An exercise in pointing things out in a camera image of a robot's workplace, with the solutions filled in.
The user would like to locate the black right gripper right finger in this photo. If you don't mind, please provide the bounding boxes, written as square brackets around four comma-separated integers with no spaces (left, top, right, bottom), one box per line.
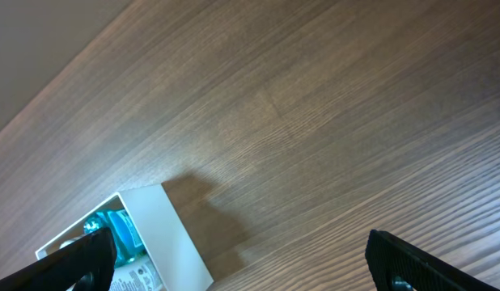
[365,230,496,291]

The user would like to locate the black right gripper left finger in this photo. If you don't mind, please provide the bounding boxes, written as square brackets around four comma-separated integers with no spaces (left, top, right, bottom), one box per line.
[0,227,117,291]

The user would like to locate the white lotion tube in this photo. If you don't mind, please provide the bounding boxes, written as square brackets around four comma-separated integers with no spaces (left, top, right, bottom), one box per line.
[58,238,165,291]

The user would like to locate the white cardboard box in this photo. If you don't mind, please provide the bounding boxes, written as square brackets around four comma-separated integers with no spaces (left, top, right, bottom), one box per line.
[36,184,214,291]

